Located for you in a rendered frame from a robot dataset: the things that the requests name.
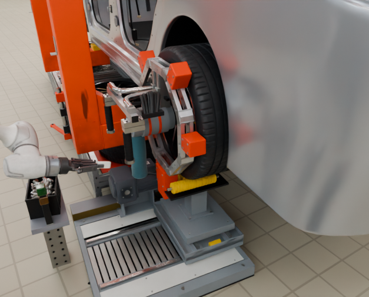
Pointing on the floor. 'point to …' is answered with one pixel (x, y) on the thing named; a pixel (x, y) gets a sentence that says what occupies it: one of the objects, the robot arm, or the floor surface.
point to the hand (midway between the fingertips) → (103, 164)
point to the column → (57, 247)
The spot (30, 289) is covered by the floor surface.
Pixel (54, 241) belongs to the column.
